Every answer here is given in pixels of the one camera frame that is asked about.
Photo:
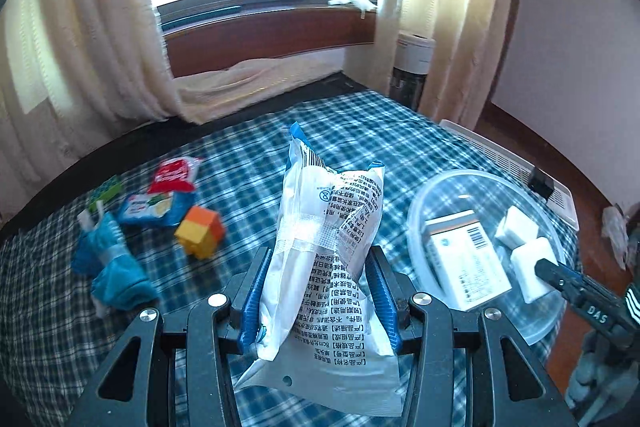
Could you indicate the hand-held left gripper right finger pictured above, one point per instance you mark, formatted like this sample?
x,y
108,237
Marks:
x,y
384,302

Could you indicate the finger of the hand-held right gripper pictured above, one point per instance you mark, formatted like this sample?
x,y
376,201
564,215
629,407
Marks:
x,y
560,279

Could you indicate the white rectangular block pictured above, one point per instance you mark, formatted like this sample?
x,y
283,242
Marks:
x,y
515,224
532,267

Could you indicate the clear plastic bowl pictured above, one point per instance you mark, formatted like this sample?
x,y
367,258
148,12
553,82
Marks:
x,y
450,202

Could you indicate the crumpled plastic bag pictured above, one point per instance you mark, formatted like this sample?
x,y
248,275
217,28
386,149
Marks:
x,y
616,237

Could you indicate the white printed plastic packet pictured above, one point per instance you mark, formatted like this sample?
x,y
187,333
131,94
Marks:
x,y
325,257

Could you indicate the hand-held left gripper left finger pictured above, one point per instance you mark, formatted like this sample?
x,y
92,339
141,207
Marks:
x,y
249,307

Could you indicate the long beige curtain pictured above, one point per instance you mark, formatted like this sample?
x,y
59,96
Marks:
x,y
90,47
450,7

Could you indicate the beige towel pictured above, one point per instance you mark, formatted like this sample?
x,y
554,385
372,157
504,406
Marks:
x,y
250,84

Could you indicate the blue sock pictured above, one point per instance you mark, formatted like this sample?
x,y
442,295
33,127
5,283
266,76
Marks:
x,y
97,247

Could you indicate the white vented appliance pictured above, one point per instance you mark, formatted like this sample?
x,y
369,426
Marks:
x,y
500,162

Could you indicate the brown wooden window sill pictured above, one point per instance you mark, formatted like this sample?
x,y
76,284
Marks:
x,y
270,37

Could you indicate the white cloth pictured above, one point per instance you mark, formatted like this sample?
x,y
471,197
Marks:
x,y
352,1

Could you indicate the red snack packet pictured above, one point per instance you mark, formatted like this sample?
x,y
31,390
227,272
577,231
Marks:
x,y
175,174

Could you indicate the black power adapter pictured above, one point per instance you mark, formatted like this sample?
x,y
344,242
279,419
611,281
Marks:
x,y
540,183

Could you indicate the white tower fan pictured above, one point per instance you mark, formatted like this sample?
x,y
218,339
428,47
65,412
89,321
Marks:
x,y
411,67

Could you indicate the green small packet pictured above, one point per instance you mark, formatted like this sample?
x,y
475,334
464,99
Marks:
x,y
106,192

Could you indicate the orange yellow toy block house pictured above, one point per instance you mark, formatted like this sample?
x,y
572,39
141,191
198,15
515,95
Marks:
x,y
200,234

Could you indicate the blue cracker packet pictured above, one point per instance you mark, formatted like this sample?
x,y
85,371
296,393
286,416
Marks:
x,y
150,209

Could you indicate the white cardboard box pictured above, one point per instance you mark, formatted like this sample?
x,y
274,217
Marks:
x,y
465,262

